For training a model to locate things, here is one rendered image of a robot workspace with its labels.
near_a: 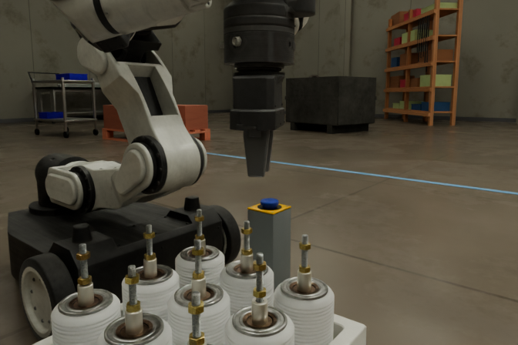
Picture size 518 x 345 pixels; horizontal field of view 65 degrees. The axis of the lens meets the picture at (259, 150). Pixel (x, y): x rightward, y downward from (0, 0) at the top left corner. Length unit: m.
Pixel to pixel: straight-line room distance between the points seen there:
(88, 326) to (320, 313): 0.33
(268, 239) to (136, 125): 0.43
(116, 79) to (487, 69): 9.12
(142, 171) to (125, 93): 0.21
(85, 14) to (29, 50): 9.11
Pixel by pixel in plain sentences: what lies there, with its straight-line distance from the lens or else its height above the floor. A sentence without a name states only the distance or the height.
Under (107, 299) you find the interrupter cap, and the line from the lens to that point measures 0.69.
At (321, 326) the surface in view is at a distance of 0.68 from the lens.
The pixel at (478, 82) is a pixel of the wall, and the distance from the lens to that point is 9.82.
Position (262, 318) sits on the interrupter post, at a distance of 0.59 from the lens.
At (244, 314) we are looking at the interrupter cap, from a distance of 0.62.
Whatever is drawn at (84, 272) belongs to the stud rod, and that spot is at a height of 0.30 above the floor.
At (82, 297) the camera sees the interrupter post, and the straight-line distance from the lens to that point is 0.68.
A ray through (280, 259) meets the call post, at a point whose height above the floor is 0.21.
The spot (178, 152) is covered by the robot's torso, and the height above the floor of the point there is 0.42.
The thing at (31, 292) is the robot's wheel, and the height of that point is 0.10.
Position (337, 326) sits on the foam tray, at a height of 0.18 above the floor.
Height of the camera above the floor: 0.56
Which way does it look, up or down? 8 degrees down
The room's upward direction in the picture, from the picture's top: straight up
